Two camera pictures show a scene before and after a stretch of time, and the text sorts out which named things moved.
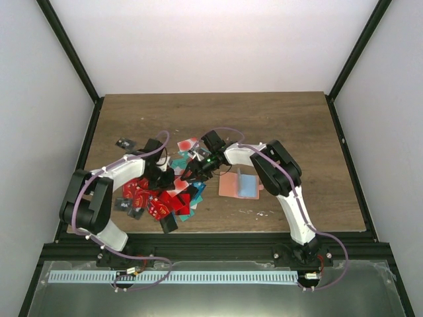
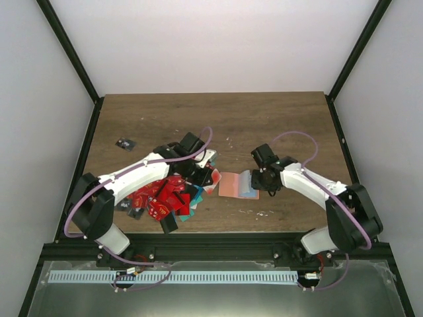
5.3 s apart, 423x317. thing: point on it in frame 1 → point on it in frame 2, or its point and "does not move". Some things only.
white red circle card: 179,185 → 216,176
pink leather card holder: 240,185 does not move
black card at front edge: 168,224 does not move
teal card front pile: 191,213 does not move
